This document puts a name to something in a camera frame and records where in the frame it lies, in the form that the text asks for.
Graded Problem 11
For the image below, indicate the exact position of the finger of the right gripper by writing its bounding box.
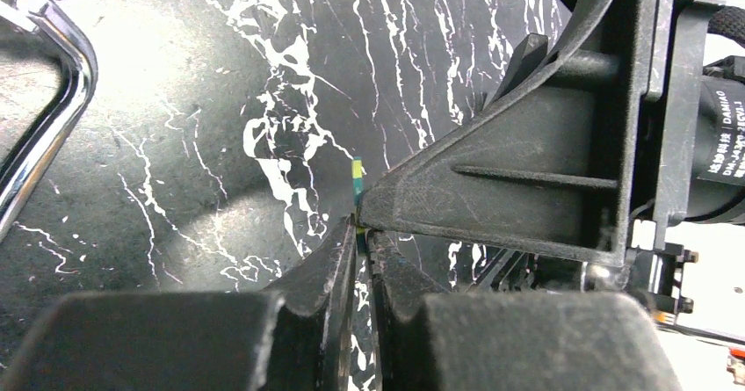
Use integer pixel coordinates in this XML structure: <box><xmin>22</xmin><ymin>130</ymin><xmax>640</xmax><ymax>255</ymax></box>
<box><xmin>358</xmin><ymin>0</ymin><xmax>664</xmax><ymax>266</ymax></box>
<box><xmin>482</xmin><ymin>33</ymin><xmax>549</xmax><ymax>109</ymax></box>

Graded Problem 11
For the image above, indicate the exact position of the green poker chip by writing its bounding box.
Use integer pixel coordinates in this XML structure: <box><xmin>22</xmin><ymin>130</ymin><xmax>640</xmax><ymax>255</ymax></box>
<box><xmin>351</xmin><ymin>156</ymin><xmax>367</xmax><ymax>255</ymax></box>

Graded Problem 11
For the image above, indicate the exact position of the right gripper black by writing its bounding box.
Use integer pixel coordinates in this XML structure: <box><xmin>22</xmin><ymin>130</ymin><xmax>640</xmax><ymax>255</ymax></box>
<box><xmin>628</xmin><ymin>0</ymin><xmax>744</xmax><ymax>319</ymax></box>

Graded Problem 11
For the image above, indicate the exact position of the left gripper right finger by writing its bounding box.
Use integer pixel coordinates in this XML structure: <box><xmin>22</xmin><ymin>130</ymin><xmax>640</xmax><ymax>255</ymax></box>
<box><xmin>366</xmin><ymin>232</ymin><xmax>681</xmax><ymax>390</ymax></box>

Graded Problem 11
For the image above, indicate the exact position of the black poker chip case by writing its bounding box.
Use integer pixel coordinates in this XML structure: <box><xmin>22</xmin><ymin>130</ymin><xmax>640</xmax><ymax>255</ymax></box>
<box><xmin>1</xmin><ymin>0</ymin><xmax>99</xmax><ymax>237</ymax></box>

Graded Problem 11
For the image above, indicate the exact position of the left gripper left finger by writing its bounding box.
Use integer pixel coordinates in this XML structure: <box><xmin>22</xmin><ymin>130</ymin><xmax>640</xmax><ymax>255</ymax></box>
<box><xmin>1</xmin><ymin>216</ymin><xmax>357</xmax><ymax>390</ymax></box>

